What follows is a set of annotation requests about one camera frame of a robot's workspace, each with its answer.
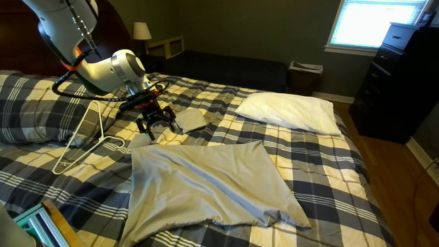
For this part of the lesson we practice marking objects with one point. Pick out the brown wooden board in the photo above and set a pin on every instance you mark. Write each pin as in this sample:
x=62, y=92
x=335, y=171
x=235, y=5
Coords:
x=64, y=224

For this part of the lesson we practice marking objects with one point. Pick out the white pillow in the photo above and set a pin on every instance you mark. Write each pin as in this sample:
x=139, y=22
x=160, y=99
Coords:
x=293, y=111

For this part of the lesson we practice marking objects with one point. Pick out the small folded grey cloth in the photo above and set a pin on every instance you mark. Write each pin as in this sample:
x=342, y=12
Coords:
x=191, y=119

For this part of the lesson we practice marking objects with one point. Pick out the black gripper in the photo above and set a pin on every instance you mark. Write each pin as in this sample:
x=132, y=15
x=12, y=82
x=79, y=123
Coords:
x=149, y=107

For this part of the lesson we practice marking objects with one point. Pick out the grey box with drawers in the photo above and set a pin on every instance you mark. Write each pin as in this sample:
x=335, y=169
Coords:
x=399, y=36

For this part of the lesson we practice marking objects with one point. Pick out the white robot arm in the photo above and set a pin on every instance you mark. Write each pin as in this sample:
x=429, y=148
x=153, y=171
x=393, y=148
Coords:
x=83, y=41

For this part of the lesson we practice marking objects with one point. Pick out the teal metal frame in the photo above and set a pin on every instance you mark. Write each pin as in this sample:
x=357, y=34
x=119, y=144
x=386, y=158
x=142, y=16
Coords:
x=39, y=226

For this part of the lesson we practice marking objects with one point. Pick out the plaid pillow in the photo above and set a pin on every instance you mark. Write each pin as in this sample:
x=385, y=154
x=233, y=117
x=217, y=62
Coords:
x=32, y=110

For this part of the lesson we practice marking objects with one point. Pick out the table lamp with white shade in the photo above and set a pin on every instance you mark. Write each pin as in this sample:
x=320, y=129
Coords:
x=142, y=30

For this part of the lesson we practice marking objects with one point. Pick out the black dresser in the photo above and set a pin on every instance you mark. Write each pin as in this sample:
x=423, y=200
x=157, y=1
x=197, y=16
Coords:
x=399, y=86

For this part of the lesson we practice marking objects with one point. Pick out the beige open nightstand shelf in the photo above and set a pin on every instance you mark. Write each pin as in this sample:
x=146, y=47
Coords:
x=165, y=47

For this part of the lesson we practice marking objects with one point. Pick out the brown box with cloth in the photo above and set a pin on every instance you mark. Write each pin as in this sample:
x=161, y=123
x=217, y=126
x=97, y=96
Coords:
x=305, y=73

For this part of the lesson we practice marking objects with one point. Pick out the bright window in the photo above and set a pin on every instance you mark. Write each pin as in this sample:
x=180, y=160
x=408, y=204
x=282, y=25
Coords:
x=375, y=22

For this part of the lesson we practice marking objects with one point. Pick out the plaid bedspread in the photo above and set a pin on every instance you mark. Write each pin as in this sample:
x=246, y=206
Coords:
x=311, y=182

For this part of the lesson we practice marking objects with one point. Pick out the large grey cloth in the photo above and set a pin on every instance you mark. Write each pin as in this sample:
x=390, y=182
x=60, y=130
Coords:
x=207, y=187

